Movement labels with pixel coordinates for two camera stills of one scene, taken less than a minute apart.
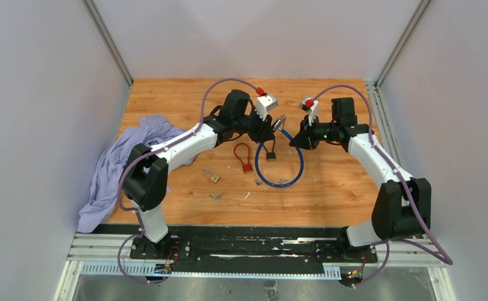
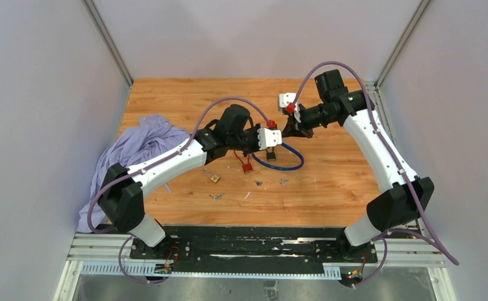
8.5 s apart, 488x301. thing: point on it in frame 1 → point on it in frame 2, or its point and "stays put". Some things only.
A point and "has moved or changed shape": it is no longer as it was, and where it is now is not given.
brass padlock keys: x=217 y=197 stays put
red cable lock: x=247 y=167 stays put
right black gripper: x=303 y=140 → x=291 y=128
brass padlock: x=215 y=178 stays put
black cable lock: x=271 y=156 stays put
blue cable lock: x=276 y=125 has moved or changed shape
